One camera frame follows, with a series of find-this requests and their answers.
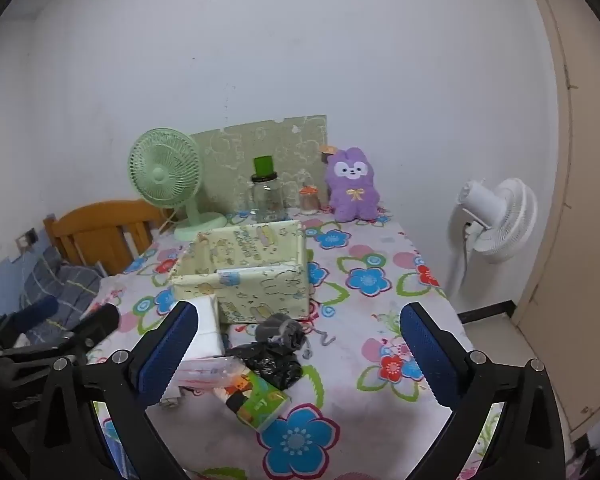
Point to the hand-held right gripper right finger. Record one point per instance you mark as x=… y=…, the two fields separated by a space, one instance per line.
x=427 y=352

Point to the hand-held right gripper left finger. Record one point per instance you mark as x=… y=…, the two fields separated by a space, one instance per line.
x=172 y=347

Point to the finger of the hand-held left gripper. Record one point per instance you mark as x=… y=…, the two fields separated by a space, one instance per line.
x=97 y=322
x=35 y=311

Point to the white cloth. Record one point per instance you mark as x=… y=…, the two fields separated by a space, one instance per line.
x=207 y=330

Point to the green bear-print tissue packet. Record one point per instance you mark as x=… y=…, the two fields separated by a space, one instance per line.
x=260 y=400

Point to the pale yellow printed storage box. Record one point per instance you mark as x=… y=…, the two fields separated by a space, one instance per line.
x=260 y=295

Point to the grey socks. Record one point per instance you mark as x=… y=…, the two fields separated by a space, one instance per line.
x=275 y=332

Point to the black plastic bag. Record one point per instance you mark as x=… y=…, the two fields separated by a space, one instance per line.
x=275 y=367

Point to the grey plaid pillow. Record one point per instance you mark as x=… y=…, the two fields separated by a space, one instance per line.
x=65 y=285

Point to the pink folded cloth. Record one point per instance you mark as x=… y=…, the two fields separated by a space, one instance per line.
x=205 y=375

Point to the light blue board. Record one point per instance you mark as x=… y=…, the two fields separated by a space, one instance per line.
x=0 y=285

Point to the wooden headboard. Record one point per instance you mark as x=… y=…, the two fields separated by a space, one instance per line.
x=105 y=230

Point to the white standing fan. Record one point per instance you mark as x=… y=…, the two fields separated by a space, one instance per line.
x=505 y=220

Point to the green desk fan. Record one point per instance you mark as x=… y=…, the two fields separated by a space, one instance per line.
x=165 y=170

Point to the purple plush toy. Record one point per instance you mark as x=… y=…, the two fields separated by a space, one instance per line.
x=352 y=200

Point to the glass jar with green lid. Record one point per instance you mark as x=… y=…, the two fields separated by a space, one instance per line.
x=266 y=200

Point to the small jar with orange lid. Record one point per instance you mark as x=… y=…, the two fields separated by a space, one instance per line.
x=310 y=202

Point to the beige door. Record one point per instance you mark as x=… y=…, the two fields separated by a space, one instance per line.
x=580 y=210

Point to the small orange-topped ornament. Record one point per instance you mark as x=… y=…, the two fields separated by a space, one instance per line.
x=325 y=152

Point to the green patterned board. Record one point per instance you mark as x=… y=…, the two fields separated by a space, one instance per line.
x=280 y=140

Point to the wall socket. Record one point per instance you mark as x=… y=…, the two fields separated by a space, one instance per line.
x=27 y=237

